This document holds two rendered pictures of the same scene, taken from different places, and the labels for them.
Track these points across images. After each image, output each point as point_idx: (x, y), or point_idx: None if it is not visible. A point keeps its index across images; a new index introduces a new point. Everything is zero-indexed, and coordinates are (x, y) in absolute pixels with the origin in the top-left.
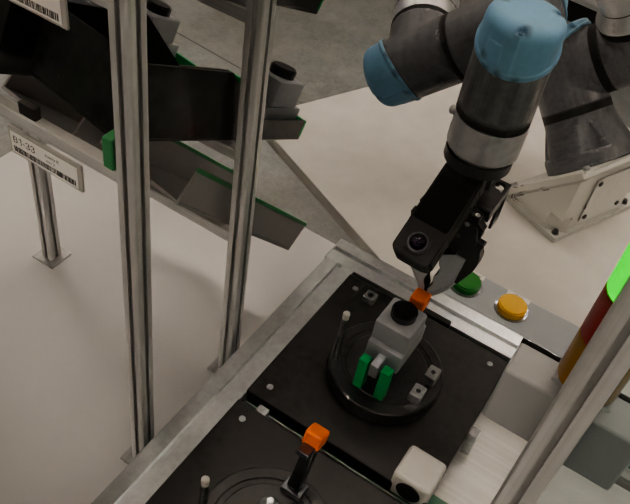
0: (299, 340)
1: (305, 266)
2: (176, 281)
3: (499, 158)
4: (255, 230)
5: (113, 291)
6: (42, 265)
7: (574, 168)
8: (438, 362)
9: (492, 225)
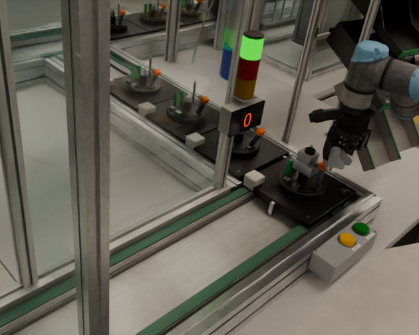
0: None
1: (382, 218)
2: (362, 180)
3: (341, 96)
4: None
5: (353, 165)
6: None
7: None
8: (304, 193)
9: (346, 151)
